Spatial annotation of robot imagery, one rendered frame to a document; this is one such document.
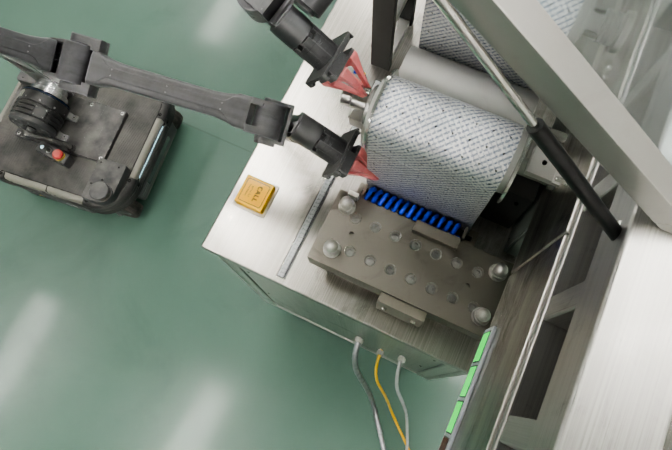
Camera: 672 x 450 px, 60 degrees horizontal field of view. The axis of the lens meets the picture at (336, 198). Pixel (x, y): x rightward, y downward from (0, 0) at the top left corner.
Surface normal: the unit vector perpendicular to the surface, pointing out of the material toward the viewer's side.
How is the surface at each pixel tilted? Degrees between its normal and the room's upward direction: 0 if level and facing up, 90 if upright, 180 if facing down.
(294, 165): 0
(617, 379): 0
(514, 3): 40
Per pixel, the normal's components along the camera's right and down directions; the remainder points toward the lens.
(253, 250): -0.04, -0.31
